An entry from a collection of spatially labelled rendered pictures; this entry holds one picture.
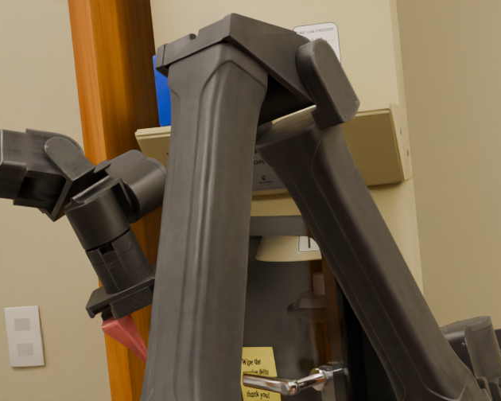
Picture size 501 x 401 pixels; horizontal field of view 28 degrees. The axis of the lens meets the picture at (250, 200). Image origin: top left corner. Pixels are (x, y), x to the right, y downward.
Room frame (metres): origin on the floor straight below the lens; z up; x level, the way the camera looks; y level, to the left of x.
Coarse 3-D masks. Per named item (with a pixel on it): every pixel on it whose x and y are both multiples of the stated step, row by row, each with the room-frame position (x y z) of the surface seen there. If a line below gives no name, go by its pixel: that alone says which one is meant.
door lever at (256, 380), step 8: (248, 376) 1.16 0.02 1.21; (256, 376) 1.15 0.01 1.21; (264, 376) 1.14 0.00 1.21; (272, 376) 1.14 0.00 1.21; (312, 376) 1.13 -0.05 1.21; (320, 376) 1.13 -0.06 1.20; (248, 384) 1.16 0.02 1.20; (256, 384) 1.15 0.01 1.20; (264, 384) 1.14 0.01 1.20; (272, 384) 1.13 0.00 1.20; (280, 384) 1.12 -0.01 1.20; (288, 384) 1.11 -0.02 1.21; (296, 384) 1.11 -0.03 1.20; (304, 384) 1.12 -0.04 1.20; (312, 384) 1.13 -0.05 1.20; (320, 384) 1.13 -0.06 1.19; (280, 392) 1.12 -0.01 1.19; (288, 392) 1.10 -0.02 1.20; (296, 392) 1.11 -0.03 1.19
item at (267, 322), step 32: (256, 224) 1.21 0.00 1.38; (288, 224) 1.16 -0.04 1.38; (256, 256) 1.21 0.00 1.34; (288, 256) 1.16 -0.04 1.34; (320, 256) 1.12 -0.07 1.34; (256, 288) 1.22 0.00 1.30; (288, 288) 1.17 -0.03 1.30; (320, 288) 1.12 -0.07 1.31; (256, 320) 1.22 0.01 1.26; (288, 320) 1.17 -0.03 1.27; (320, 320) 1.13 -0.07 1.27; (288, 352) 1.18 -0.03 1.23; (320, 352) 1.13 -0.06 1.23
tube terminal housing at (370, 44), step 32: (160, 0) 1.35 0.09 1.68; (192, 0) 1.34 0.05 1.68; (224, 0) 1.33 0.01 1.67; (256, 0) 1.32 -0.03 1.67; (288, 0) 1.31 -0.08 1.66; (320, 0) 1.30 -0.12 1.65; (352, 0) 1.29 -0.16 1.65; (384, 0) 1.28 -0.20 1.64; (160, 32) 1.36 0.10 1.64; (192, 32) 1.35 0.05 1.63; (352, 32) 1.29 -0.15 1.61; (384, 32) 1.28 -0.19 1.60; (352, 64) 1.30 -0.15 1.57; (384, 64) 1.29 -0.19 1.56; (384, 96) 1.29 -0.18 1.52; (384, 192) 1.29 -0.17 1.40; (416, 224) 1.37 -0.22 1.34; (416, 256) 1.32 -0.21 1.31
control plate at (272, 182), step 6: (258, 156) 1.25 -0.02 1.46; (258, 162) 1.26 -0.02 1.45; (264, 162) 1.25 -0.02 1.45; (258, 168) 1.26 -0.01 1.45; (264, 168) 1.26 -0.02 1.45; (270, 168) 1.26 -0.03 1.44; (258, 174) 1.27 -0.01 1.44; (270, 174) 1.27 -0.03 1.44; (258, 180) 1.28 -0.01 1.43; (264, 180) 1.28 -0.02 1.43; (270, 180) 1.28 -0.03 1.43; (276, 180) 1.28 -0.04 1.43; (252, 186) 1.29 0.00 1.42; (258, 186) 1.29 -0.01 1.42; (264, 186) 1.29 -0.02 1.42; (270, 186) 1.29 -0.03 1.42; (276, 186) 1.29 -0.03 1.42; (282, 186) 1.28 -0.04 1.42
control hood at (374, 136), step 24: (360, 120) 1.19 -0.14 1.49; (384, 120) 1.18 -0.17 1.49; (144, 144) 1.25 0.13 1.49; (168, 144) 1.25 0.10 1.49; (360, 144) 1.22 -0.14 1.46; (384, 144) 1.21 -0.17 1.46; (360, 168) 1.25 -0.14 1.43; (384, 168) 1.24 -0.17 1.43; (264, 192) 1.30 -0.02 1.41; (288, 192) 1.30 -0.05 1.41
